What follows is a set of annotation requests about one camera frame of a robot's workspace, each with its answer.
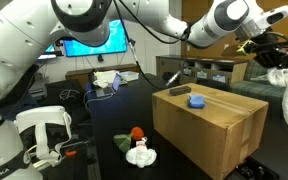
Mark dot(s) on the white plush toy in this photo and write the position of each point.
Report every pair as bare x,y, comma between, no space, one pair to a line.
141,155

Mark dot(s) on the blue sponge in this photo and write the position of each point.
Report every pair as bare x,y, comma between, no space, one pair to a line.
196,101

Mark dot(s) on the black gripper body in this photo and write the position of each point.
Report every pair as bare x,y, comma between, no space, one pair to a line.
271,57

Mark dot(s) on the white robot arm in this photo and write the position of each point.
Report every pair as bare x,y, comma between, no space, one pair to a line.
29,27

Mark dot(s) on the green plaid sofa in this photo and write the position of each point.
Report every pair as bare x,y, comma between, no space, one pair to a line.
258,89

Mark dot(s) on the brown cardboard box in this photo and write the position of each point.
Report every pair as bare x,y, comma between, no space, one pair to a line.
216,138

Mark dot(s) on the dark grey rectangular block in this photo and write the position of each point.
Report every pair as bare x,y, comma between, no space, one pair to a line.
179,90

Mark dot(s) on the white VR headset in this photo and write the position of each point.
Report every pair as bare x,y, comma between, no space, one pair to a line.
39,118

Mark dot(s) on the red radish plush toy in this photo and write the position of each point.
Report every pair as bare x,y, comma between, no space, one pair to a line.
123,141

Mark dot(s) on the wall monitor screen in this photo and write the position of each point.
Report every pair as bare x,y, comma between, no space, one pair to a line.
115,43

